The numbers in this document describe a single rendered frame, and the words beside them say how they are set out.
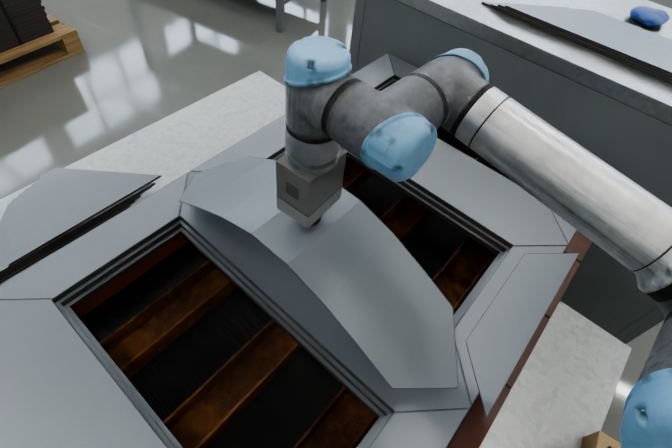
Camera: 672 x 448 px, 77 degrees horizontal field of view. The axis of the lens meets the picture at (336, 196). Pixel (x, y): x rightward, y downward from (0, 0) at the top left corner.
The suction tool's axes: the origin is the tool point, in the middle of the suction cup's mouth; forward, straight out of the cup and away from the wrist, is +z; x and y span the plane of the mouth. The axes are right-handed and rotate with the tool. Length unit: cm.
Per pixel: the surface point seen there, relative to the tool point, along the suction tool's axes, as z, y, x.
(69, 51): 96, -62, -241
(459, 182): 15.7, -42.8, 12.7
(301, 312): 15.7, 7.3, 5.3
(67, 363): 15.5, 38.0, -17.6
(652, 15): -6, -120, 30
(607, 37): -6, -96, 23
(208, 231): 15.6, 6.1, -20.8
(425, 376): 10.3, 5.0, 28.7
